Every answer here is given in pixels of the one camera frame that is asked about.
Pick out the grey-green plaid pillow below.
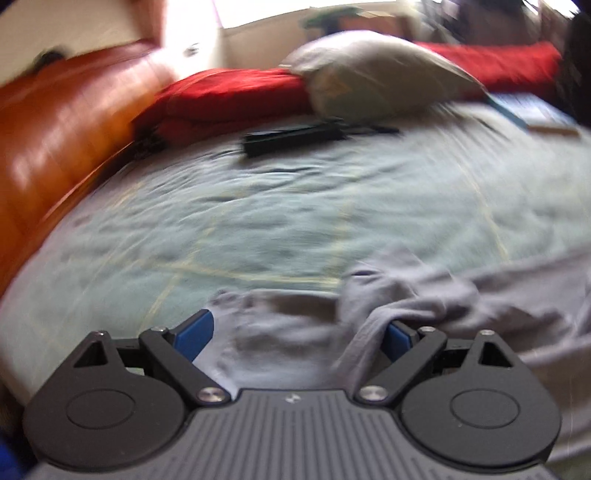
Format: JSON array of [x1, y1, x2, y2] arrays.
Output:
[[281, 30, 485, 122]]

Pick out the red duvet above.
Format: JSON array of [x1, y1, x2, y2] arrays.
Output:
[[132, 42, 562, 146]]

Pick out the black folded umbrella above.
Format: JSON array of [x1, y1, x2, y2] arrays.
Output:
[[242, 120, 401, 158]]

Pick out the orange wooden headboard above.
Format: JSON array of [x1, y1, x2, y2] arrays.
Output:
[[1, 40, 175, 288]]

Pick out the green stool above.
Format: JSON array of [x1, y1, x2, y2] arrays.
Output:
[[300, 5, 362, 35]]

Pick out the grey sweatpants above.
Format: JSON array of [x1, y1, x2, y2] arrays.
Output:
[[195, 247, 590, 462]]

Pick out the black backpack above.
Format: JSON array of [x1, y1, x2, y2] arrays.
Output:
[[556, 11, 590, 126]]

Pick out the white blue paperback book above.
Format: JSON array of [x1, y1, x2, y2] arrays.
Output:
[[487, 93, 580, 136]]

